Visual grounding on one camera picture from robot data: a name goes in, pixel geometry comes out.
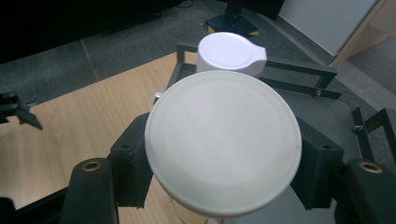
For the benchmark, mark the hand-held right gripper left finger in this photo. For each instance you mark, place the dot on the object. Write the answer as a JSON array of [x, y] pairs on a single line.
[[130, 161]]

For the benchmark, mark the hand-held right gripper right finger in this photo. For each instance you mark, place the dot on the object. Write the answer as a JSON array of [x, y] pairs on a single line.
[[320, 168]]

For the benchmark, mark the dark grey spice rack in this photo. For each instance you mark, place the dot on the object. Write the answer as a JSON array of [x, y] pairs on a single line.
[[320, 118]]

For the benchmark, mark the orange spice bottle white lid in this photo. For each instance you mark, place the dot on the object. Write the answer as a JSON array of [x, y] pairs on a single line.
[[222, 140]]

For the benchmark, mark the spice bottle with spout lid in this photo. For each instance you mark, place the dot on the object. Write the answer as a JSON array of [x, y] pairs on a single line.
[[230, 51]]

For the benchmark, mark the light wooden furniture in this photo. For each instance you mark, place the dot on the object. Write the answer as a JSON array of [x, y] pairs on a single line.
[[383, 21]]

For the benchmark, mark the black stand with striped base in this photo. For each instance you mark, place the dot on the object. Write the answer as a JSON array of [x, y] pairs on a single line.
[[232, 23]]

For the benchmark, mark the white wall panel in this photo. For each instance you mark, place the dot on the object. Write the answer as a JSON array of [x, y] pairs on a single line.
[[327, 21]]

